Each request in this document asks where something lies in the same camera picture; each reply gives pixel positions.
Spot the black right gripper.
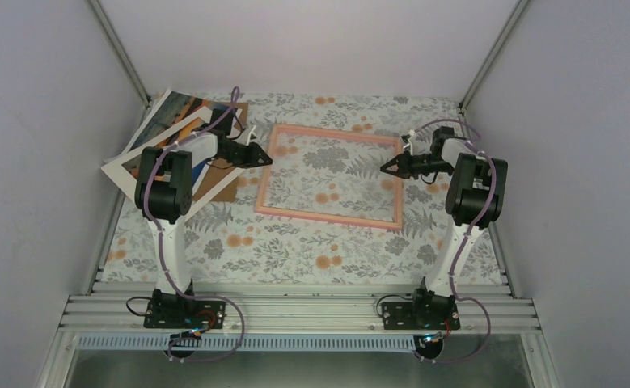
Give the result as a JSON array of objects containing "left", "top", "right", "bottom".
[{"left": 381, "top": 150, "right": 454, "bottom": 180}]

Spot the pink wooden picture frame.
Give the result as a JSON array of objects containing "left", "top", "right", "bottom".
[{"left": 256, "top": 124, "right": 403, "bottom": 230}]

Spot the sunset photo print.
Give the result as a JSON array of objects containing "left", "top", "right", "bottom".
[{"left": 102, "top": 108, "right": 234, "bottom": 200}]

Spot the white paper mat border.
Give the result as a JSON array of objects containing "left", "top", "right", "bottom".
[{"left": 101, "top": 106, "right": 245, "bottom": 217}]

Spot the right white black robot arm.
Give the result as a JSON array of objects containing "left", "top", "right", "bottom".
[{"left": 380, "top": 126, "right": 508, "bottom": 329}]

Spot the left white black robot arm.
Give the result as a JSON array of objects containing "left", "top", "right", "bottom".
[{"left": 134, "top": 108, "right": 273, "bottom": 328}]

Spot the brown cardboard backing board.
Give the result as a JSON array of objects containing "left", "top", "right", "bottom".
[{"left": 182, "top": 99, "right": 248, "bottom": 202}]

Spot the floral patterned table mat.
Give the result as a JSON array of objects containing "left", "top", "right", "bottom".
[{"left": 103, "top": 91, "right": 503, "bottom": 286}]

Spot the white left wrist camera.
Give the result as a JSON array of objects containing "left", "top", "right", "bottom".
[{"left": 243, "top": 125, "right": 257, "bottom": 146}]

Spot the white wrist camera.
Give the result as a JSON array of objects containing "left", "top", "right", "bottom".
[
  {"left": 243, "top": 125, "right": 257, "bottom": 146},
  {"left": 400, "top": 130, "right": 416, "bottom": 155}
]

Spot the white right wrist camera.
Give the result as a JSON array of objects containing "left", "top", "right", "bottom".
[{"left": 400, "top": 130, "right": 416, "bottom": 155}]

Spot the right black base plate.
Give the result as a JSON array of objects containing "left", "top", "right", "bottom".
[{"left": 380, "top": 301, "right": 461, "bottom": 331}]

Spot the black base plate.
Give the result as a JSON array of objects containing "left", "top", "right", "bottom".
[
  {"left": 143, "top": 299, "right": 226, "bottom": 330},
  {"left": 380, "top": 301, "right": 461, "bottom": 331}
]

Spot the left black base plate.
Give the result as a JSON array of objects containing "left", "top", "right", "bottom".
[{"left": 143, "top": 299, "right": 226, "bottom": 330}]

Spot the aluminium mounting rail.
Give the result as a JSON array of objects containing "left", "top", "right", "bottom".
[{"left": 59, "top": 282, "right": 541, "bottom": 335}]

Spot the grey slotted cable duct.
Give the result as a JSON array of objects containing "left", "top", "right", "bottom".
[{"left": 76, "top": 332, "right": 417, "bottom": 352}]

